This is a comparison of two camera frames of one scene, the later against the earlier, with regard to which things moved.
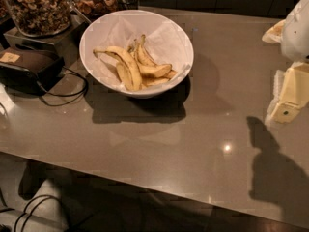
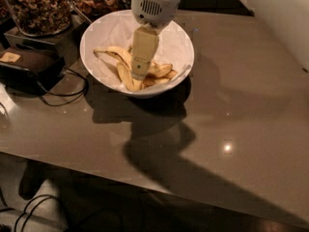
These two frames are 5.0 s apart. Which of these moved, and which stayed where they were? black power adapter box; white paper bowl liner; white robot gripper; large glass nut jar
Moved: white robot gripper
Stayed: large glass nut jar; white paper bowl liner; black power adapter box
